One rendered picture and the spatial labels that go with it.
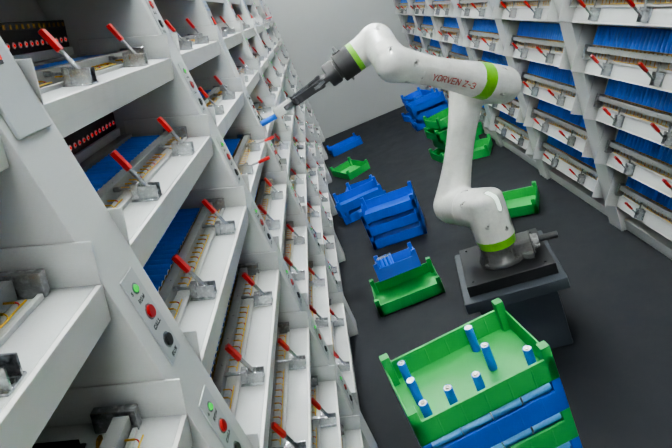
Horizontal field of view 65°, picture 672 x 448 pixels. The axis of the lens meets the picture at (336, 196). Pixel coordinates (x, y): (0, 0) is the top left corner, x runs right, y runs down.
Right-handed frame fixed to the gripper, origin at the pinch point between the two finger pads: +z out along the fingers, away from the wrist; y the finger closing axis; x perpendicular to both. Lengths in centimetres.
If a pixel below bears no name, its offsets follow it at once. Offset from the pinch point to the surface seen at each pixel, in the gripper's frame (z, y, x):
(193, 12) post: 9.2, -25.2, -40.5
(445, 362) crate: -5, 69, 58
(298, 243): 26, -8, 43
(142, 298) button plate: 12, 110, -5
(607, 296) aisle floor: -54, 8, 118
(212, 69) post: 15.9, -25.1, -22.3
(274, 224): 20.9, 18.6, 24.2
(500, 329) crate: -19, 65, 61
